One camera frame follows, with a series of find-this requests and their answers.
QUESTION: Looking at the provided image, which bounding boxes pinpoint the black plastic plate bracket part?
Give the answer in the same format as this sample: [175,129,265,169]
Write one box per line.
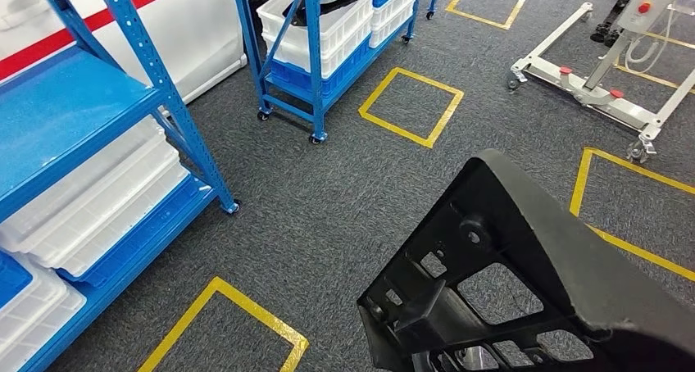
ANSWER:
[357,148,695,372]

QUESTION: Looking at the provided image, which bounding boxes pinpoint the blue shelf rack on casters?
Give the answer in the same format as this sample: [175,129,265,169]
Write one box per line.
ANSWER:
[230,0,425,145]

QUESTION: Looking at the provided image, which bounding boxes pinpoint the large blue steel shelf rack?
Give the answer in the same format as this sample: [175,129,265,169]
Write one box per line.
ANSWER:
[0,0,241,372]

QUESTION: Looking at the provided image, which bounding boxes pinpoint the yellow floor tape square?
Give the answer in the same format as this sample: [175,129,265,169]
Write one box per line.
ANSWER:
[358,66,466,150]
[137,275,311,372]

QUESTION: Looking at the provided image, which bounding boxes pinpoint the white car with red stripe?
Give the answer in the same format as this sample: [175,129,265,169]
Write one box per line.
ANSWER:
[0,0,265,106]

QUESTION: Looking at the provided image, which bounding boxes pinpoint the black metal stand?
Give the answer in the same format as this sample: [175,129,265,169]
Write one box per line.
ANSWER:
[590,0,648,45]

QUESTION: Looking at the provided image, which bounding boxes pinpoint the grey control box red button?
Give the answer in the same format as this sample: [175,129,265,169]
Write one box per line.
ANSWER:
[616,0,693,34]

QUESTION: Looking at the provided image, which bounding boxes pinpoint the white mobile hoist frame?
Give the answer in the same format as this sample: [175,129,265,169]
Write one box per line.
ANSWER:
[507,0,695,165]

